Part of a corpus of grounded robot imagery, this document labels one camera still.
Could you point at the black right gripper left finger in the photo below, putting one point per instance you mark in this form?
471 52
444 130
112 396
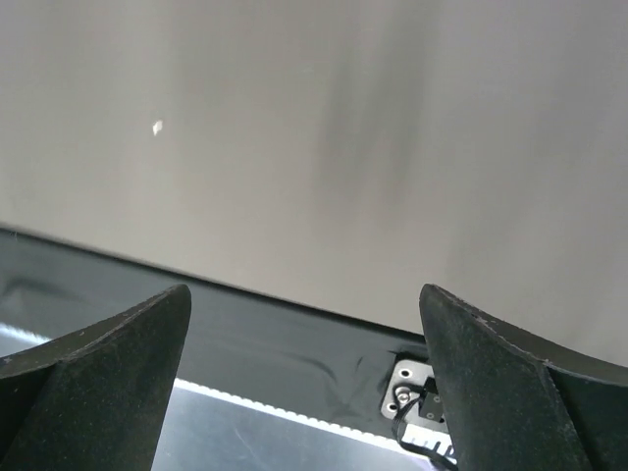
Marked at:
96 398

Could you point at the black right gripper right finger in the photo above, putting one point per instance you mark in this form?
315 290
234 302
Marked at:
515 401

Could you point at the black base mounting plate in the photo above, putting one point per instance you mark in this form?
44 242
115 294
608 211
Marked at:
313 362

